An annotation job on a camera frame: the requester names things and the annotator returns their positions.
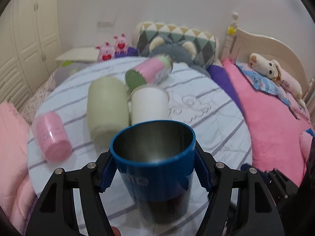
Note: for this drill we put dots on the blue and black metal cup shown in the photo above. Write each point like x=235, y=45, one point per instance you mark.
x=156, y=162

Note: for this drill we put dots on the purple pillow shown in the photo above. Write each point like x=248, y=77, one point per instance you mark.
x=221, y=78

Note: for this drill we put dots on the white paper cup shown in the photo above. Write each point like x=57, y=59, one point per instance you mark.
x=149, y=102

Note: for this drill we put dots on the cream dog plush toy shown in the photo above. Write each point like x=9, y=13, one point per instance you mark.
x=272, y=70

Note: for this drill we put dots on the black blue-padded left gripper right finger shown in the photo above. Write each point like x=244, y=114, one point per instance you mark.
x=256, y=212

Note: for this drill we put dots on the striped light blue tablecloth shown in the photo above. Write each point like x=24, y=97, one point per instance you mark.
x=194, y=99

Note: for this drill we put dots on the pink quilt at left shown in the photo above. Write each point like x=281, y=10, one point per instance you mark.
x=17, y=193

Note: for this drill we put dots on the left pink pig plush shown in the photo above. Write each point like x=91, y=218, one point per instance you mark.
x=106, y=52

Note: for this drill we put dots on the heart patterned sheet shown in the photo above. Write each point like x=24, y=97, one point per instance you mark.
x=32, y=105

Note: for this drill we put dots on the pink plastic cup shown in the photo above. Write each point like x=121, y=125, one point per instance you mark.
x=51, y=137

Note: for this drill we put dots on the pink can with green lid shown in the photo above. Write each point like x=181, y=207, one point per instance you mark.
x=151, y=71

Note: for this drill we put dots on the grey flower cushion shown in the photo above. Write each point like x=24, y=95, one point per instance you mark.
x=65, y=72

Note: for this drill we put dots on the cream wardrobe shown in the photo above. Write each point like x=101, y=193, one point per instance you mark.
x=30, y=44

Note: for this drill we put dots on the white bedside table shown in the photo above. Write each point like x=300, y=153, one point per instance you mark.
x=80, y=54

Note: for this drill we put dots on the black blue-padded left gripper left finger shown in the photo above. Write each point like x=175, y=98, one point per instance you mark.
x=54, y=213

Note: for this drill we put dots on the cream wooden bed headboard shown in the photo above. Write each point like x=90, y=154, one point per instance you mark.
x=239, y=44

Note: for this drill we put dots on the diamond patterned cushion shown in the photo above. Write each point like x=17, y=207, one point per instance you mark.
x=205, y=43

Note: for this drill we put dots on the light green cup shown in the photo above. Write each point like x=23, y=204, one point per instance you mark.
x=107, y=109

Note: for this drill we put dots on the blue cartoon pillow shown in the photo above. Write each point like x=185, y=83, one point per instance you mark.
x=263, y=84

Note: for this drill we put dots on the pink blanket on bed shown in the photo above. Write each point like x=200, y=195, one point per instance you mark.
x=274, y=128

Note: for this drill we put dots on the pink pig plush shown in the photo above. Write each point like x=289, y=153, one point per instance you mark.
x=121, y=44
x=106, y=52

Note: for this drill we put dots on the white wall socket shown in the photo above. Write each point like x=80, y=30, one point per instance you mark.
x=105, y=24

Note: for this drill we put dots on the grey bear plush cushion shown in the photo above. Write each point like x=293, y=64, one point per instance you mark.
x=181, y=52

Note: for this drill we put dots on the fingertip at bottom edge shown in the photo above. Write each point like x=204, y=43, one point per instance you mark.
x=116, y=231

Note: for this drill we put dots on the right pink pig plush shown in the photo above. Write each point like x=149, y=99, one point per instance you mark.
x=121, y=44

